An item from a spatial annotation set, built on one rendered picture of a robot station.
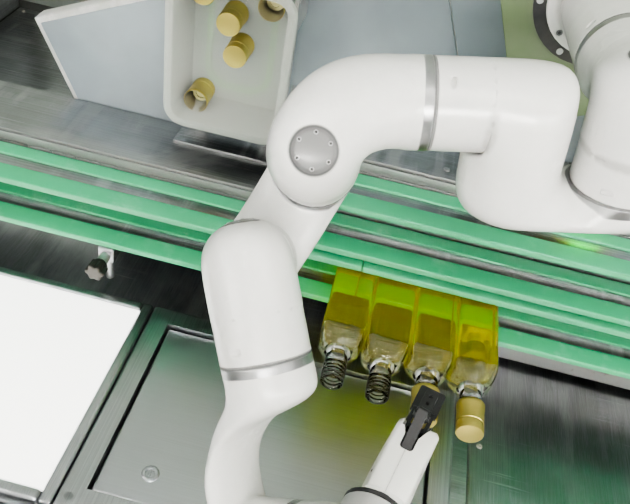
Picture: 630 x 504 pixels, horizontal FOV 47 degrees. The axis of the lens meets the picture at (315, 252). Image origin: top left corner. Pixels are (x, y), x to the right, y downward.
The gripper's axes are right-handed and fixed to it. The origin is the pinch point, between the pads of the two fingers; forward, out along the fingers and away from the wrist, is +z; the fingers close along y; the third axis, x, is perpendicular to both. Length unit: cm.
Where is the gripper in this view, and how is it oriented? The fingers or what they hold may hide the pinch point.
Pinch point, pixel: (423, 413)
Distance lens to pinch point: 90.1
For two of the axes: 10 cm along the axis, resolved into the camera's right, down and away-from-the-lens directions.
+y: 1.7, -7.4, -6.5
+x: -8.8, -4.1, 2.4
